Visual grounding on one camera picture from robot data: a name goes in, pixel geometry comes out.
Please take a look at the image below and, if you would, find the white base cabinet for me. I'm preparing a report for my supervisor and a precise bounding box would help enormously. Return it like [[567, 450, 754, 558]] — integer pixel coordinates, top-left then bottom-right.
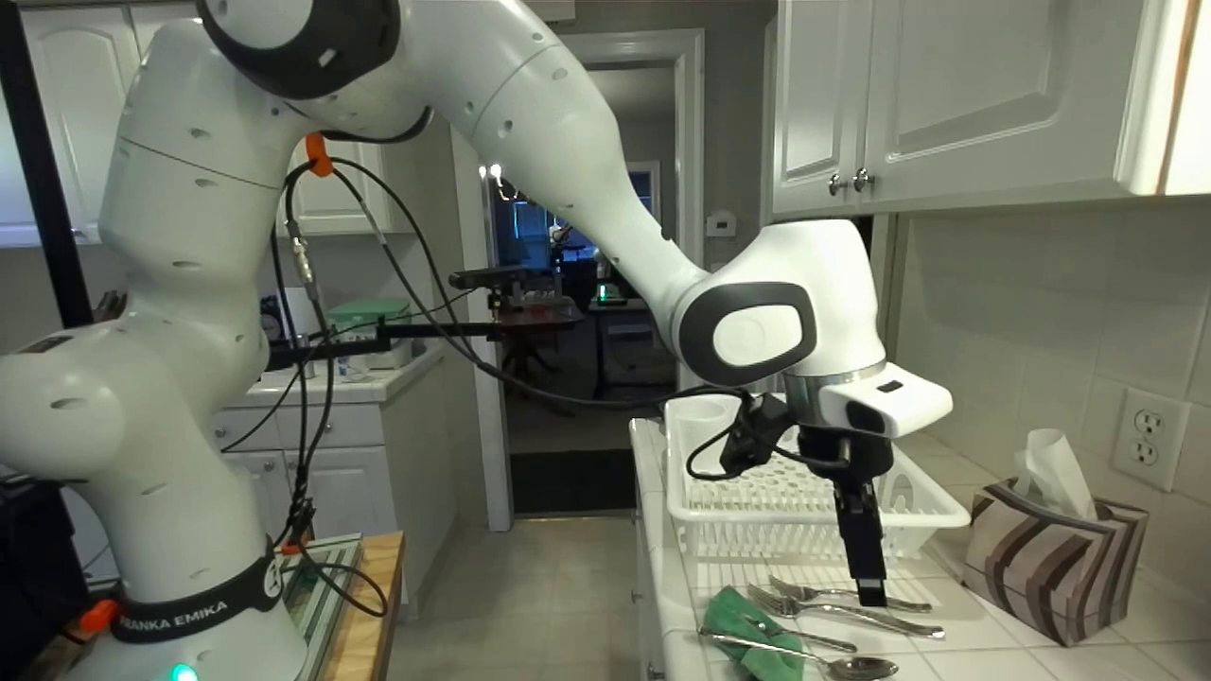
[[205, 337, 464, 610]]

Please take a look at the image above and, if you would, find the black boom pole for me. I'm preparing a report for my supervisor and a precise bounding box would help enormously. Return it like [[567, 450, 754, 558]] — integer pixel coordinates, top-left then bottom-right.
[[256, 312, 516, 374]]

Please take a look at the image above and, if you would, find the wooden table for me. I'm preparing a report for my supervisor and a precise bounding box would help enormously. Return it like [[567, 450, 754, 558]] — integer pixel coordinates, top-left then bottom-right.
[[305, 524, 407, 681]]

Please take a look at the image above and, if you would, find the dark dining table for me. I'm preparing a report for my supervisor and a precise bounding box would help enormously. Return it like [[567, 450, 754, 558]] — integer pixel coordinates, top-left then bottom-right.
[[484, 291, 673, 413]]

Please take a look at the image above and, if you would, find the white upper kitchen cabinet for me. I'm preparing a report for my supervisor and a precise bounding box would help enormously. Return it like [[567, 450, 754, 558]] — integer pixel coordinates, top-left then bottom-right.
[[765, 0, 1211, 218], [0, 0, 383, 248]]

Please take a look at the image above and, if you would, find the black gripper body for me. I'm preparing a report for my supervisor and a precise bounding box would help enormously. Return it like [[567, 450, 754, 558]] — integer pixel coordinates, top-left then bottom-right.
[[798, 428, 892, 498]]

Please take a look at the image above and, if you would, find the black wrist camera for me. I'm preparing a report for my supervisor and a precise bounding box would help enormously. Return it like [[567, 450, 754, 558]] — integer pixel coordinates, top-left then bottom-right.
[[720, 394, 798, 480]]

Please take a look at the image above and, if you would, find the black camera on stand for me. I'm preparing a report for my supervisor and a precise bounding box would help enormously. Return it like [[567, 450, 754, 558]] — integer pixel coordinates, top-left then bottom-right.
[[443, 260, 541, 300]]

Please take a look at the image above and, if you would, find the black vertical pole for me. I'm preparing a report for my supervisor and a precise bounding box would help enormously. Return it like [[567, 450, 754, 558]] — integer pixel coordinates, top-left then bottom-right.
[[0, 0, 98, 332]]

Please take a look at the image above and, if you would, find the striped tissue box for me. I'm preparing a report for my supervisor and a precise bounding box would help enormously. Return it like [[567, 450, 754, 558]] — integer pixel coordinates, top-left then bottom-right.
[[962, 428, 1155, 651]]

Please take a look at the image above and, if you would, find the grey metal frame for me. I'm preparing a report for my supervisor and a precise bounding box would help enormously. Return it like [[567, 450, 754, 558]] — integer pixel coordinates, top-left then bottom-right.
[[279, 532, 368, 640]]

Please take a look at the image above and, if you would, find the green box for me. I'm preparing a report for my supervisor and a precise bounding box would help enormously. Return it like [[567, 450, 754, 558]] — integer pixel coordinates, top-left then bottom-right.
[[323, 294, 417, 337]]

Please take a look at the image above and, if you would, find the orange clamp handle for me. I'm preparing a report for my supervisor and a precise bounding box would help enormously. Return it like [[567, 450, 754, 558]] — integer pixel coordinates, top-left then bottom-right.
[[67, 596, 123, 640]]

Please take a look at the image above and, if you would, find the long black cable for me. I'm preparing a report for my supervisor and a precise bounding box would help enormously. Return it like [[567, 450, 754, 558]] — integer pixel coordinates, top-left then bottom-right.
[[318, 151, 810, 486], [267, 161, 395, 620]]

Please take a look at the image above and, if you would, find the orange cable clip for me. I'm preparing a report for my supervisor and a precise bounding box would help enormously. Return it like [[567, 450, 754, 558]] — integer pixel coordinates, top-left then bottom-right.
[[299, 128, 339, 181]]

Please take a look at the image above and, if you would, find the white wall outlet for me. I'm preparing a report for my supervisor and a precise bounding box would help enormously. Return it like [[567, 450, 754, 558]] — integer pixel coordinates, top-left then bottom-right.
[[1110, 384, 1192, 492]]

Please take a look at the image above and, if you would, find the silver metal fork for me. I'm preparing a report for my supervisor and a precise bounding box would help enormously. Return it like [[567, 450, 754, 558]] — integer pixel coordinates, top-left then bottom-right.
[[740, 582, 948, 641], [765, 572, 937, 616]]

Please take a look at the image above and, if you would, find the white plastic dish rack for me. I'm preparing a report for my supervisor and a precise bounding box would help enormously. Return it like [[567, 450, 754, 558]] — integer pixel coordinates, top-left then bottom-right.
[[657, 388, 972, 564]]

